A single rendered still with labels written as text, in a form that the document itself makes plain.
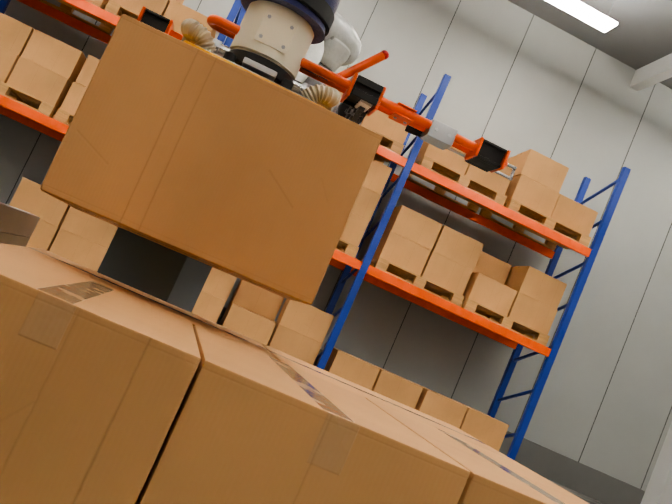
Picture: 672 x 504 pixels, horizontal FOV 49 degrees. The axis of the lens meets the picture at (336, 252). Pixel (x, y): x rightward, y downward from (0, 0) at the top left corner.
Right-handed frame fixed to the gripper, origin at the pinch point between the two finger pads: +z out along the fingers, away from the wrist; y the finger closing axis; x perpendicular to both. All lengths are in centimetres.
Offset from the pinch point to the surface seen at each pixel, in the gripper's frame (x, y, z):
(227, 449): 9, 76, 79
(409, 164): -177, -178, -698
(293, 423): 2, 70, 79
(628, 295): -597, -181, -825
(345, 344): -227, 56, -836
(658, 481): -241, 57, -165
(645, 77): -472, -478, -787
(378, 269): -194, -43, -699
